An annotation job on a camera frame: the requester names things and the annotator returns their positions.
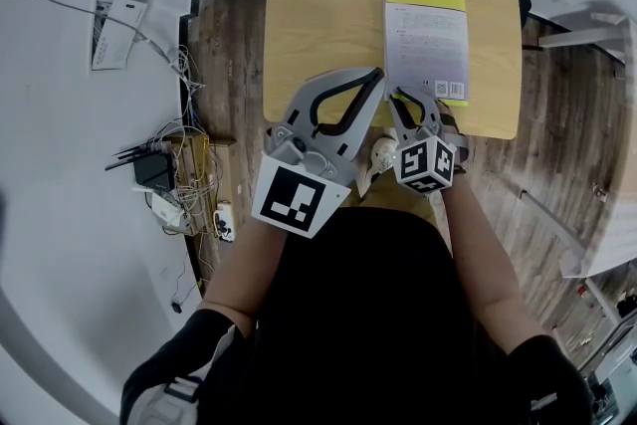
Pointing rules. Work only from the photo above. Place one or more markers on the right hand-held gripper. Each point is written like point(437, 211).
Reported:
point(423, 164)

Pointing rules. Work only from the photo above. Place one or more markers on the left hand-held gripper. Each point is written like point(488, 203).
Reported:
point(291, 199)

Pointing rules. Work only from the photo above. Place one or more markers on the yellow and white book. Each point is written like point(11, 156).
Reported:
point(427, 40)

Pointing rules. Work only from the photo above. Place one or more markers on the person's right forearm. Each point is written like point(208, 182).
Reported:
point(483, 254)

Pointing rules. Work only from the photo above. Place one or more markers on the person's left forearm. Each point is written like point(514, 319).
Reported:
point(246, 264)

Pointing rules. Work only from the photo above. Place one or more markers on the person's white shoe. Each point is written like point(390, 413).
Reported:
point(379, 159)

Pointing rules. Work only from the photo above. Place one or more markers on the black chair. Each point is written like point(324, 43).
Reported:
point(522, 10)

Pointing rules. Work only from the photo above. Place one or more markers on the white power strip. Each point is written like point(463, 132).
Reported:
point(224, 221)

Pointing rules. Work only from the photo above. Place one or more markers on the grey metal bar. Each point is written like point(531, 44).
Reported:
point(550, 214)

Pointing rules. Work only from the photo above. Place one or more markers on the black router with antennas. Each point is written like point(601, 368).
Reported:
point(154, 171)

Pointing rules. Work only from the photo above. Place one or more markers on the white router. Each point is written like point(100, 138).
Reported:
point(166, 211)

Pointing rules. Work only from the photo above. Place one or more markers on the person's black top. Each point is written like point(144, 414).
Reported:
point(363, 313)

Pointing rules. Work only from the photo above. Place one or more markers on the white board panel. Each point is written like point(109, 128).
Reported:
point(614, 234)

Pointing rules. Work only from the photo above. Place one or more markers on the white printed paper sheet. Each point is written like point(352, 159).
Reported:
point(117, 32)

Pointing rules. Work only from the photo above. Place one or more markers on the small black plug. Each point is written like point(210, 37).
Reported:
point(177, 307)

